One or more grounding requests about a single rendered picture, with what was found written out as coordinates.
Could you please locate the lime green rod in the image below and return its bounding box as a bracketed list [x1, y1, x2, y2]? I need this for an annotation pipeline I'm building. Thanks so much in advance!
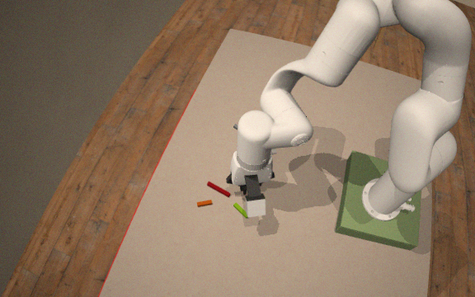
[233, 202, 248, 218]

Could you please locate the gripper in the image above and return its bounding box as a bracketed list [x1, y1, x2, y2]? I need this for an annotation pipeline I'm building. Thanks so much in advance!
[226, 151, 275, 195]

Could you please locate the orange rod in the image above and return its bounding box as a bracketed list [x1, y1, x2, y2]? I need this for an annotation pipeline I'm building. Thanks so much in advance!
[197, 200, 212, 207]

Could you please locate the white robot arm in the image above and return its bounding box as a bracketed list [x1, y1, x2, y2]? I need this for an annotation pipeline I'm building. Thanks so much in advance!
[237, 0, 472, 221]

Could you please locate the red rod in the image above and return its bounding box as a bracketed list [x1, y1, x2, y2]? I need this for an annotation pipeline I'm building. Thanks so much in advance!
[207, 181, 231, 197]

